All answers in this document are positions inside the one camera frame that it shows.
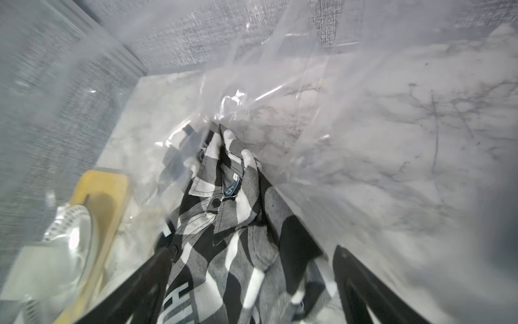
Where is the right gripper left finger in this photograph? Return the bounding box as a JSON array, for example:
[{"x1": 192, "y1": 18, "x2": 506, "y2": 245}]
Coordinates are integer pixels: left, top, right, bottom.
[{"x1": 77, "y1": 248, "x2": 172, "y2": 323}]

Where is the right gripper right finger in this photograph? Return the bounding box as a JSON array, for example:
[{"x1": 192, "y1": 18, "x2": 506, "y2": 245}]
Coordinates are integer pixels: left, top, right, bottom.
[{"x1": 333, "y1": 246, "x2": 428, "y2": 324}]

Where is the black white plaid shirt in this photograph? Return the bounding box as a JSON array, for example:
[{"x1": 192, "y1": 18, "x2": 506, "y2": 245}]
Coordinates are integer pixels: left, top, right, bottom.
[{"x1": 156, "y1": 123, "x2": 337, "y2": 323}]

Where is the clear plastic vacuum bag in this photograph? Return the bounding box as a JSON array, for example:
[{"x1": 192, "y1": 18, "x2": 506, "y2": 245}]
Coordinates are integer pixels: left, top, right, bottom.
[{"x1": 1, "y1": 1, "x2": 517, "y2": 323}]

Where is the white patterned plate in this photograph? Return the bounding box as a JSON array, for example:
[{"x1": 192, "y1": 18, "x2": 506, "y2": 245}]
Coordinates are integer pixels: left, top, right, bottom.
[{"x1": 22, "y1": 205, "x2": 98, "y2": 323}]

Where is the yellow plastic tray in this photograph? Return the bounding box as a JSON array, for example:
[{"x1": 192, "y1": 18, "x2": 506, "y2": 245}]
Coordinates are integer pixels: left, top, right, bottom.
[{"x1": 54, "y1": 168, "x2": 131, "y2": 323}]

